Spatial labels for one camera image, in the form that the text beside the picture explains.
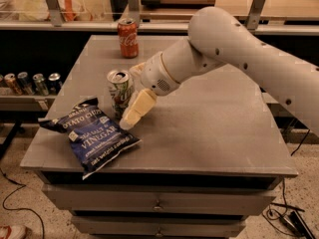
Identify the blue potato chip bag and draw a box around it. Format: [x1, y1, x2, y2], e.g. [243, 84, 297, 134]
[39, 98, 140, 179]

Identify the black cable on right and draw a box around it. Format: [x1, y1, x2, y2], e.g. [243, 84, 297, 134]
[262, 127, 315, 238]

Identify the dark can on shelf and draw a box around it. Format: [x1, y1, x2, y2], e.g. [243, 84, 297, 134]
[48, 73, 62, 94]

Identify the red coca-cola can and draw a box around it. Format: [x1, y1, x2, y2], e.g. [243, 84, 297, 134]
[118, 18, 139, 58]

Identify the green can on shelf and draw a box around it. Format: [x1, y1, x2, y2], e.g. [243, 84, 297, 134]
[33, 74, 49, 96]

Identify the blue can on shelf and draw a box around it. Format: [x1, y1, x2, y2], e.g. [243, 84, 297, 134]
[18, 72, 34, 95]

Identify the upper grey drawer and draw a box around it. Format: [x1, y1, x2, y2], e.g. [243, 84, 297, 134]
[43, 184, 275, 216]

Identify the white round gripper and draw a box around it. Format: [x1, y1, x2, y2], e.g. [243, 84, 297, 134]
[120, 52, 180, 130]

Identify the lower grey drawer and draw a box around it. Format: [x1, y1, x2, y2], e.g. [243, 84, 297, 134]
[72, 216, 245, 237]

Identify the grey drawer cabinet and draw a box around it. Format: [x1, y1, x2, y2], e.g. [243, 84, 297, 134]
[20, 34, 299, 239]

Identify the orange white plastic bag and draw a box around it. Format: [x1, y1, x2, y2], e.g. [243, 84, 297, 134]
[58, 0, 93, 22]

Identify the low grey shelf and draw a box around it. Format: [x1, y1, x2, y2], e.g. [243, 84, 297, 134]
[0, 88, 56, 112]

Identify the grey drawer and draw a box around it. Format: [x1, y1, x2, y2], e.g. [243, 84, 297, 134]
[72, 216, 245, 237]
[43, 184, 275, 216]

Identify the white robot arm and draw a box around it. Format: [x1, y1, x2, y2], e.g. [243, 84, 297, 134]
[120, 7, 319, 134]

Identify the white orange shoe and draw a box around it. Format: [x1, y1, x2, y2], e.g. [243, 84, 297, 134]
[0, 225, 27, 239]

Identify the green white 7up can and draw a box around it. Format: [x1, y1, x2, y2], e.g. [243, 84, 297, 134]
[107, 70, 135, 120]

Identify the black cable on left floor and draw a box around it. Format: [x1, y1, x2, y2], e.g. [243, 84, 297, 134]
[0, 168, 46, 239]

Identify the black power strip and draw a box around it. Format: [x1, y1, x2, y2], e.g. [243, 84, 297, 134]
[280, 211, 316, 239]

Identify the orange can on shelf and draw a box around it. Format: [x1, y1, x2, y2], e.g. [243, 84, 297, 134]
[4, 73, 23, 95]

